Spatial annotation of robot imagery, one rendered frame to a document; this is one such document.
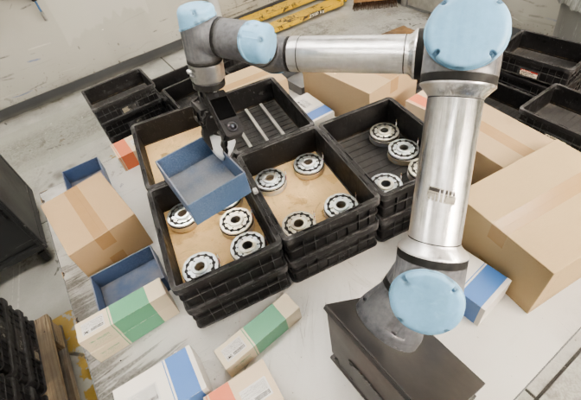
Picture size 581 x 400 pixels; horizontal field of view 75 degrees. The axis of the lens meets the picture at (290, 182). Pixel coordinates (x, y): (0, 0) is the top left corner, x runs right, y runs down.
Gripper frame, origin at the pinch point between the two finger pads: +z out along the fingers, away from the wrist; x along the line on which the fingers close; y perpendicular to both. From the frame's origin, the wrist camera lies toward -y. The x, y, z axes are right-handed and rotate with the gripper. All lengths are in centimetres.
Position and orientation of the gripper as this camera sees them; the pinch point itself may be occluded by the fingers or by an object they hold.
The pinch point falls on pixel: (226, 156)
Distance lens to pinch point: 96.8
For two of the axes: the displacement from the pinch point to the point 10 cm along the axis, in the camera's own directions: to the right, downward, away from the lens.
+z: 0.3, 7.5, 6.6
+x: -8.3, 3.9, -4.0
